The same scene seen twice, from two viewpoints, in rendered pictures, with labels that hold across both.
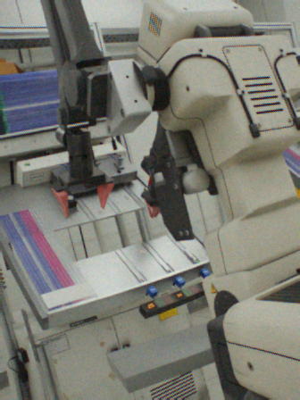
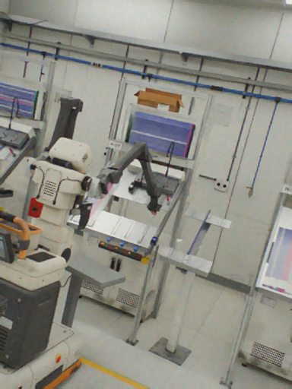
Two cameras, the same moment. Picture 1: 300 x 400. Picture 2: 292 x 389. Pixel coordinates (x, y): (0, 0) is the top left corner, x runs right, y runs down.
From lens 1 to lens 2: 2.40 m
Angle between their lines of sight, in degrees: 50
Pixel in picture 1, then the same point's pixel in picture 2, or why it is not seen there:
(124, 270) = (113, 225)
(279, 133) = (46, 201)
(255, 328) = not seen: outside the picture
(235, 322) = not seen: outside the picture
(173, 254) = (138, 232)
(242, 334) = not seen: outside the picture
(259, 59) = (57, 176)
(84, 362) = (99, 254)
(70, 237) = (228, 207)
